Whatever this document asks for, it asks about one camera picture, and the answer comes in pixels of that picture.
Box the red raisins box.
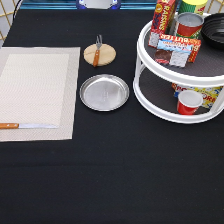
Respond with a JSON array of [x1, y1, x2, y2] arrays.
[[148, 0, 177, 48]]

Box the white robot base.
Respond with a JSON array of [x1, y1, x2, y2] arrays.
[[76, 0, 121, 9]]

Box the black bowl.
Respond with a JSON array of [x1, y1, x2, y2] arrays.
[[201, 13, 224, 50]]

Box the red cup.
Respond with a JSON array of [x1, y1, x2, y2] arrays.
[[177, 90, 203, 115]]

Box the round silver metal plate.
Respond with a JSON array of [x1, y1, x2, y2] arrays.
[[80, 74, 129, 111]]

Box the yellow popcorn box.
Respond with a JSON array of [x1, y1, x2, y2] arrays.
[[172, 83, 223, 109]]

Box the chocolate pudding box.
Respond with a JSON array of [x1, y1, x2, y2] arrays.
[[155, 39, 192, 67]]

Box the yellow green canister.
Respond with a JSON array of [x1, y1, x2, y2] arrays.
[[178, 0, 208, 15]]

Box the red labelled tin can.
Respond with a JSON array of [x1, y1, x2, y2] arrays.
[[174, 12, 204, 39]]

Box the round wooden coaster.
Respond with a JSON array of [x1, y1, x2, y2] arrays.
[[84, 44, 116, 66]]

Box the beige woven placemat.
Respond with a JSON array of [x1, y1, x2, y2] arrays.
[[0, 47, 80, 142]]

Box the wooden handled fork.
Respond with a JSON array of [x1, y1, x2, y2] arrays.
[[93, 34, 102, 67]]

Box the orange butter box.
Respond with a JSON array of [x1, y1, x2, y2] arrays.
[[157, 34, 201, 63]]

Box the wooden handled knife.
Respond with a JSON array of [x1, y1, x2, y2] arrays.
[[0, 123, 57, 129]]

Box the white two-tier turntable shelf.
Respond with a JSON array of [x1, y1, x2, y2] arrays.
[[133, 22, 224, 124]]

